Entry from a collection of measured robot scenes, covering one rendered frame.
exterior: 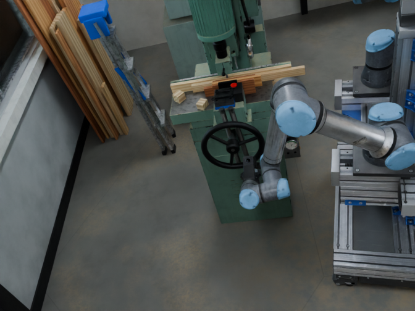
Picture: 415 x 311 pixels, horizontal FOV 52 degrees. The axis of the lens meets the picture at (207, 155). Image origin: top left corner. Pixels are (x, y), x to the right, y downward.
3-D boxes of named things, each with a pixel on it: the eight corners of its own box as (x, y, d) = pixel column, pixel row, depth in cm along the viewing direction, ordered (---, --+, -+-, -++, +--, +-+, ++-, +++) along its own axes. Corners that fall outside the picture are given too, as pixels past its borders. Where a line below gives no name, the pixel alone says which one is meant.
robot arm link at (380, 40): (361, 56, 201) (362, 30, 192) (391, 50, 199) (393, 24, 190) (368, 70, 193) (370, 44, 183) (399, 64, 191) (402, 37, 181)
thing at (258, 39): (248, 55, 216) (244, 34, 207) (247, 47, 221) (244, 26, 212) (267, 52, 214) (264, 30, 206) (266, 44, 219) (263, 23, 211)
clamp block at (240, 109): (216, 126, 196) (212, 111, 190) (217, 108, 206) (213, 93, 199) (248, 122, 193) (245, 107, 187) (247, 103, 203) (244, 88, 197)
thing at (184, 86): (172, 94, 217) (170, 86, 214) (173, 91, 219) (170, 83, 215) (292, 74, 206) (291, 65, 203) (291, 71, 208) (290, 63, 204)
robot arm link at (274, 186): (283, 166, 166) (256, 173, 168) (288, 188, 158) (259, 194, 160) (288, 179, 171) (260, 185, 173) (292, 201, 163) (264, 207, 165)
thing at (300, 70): (193, 92, 214) (191, 86, 211) (193, 90, 215) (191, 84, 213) (305, 74, 204) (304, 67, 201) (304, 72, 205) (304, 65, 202)
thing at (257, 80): (213, 93, 210) (211, 84, 206) (213, 91, 211) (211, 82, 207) (262, 85, 205) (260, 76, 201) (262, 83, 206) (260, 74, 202)
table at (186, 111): (170, 138, 202) (167, 129, 198) (176, 99, 224) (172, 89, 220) (300, 120, 191) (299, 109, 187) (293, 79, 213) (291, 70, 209)
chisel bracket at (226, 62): (218, 78, 203) (214, 63, 197) (218, 62, 212) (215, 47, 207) (233, 76, 201) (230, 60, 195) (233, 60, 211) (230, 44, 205)
